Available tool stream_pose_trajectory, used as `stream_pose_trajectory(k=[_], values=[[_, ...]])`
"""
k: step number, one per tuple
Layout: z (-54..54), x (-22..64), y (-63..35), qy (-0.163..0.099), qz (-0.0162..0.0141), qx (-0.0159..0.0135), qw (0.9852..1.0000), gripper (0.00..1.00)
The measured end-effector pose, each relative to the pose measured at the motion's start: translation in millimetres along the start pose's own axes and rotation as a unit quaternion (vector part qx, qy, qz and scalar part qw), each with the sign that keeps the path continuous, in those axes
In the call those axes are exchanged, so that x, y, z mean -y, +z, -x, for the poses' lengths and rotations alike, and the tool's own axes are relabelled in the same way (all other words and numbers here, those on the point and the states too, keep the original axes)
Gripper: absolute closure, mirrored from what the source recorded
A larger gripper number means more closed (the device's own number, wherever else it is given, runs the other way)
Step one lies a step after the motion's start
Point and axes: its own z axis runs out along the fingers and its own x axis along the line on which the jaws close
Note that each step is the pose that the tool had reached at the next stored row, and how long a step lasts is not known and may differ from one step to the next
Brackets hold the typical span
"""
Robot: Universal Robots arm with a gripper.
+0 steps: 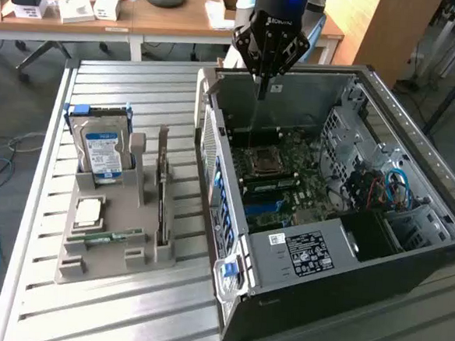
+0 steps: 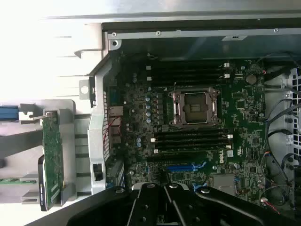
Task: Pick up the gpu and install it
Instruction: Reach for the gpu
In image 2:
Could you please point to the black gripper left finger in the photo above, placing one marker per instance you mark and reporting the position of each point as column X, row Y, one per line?
column 98, row 207

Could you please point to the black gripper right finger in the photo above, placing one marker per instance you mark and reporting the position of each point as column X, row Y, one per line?
column 235, row 207

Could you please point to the grey chipset heatsink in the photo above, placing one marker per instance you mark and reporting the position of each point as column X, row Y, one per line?
column 223, row 184

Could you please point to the blue expansion slot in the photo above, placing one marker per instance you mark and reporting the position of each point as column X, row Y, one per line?
column 178, row 167

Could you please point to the open black PC case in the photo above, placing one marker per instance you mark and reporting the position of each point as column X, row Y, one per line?
column 96, row 131

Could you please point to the grey parts rack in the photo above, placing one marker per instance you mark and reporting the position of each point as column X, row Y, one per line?
column 68, row 122

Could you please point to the green motherboard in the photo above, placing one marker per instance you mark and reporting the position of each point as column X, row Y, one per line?
column 247, row 117

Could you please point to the green RAM stick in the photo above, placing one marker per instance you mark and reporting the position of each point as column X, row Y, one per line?
column 11, row 181

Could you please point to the metal CPU socket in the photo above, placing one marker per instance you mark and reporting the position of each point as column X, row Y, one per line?
column 195, row 108

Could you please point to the silver coin battery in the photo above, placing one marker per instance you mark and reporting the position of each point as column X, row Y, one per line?
column 251, row 79

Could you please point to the perforated metal disk bay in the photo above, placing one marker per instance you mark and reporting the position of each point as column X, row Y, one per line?
column 277, row 84

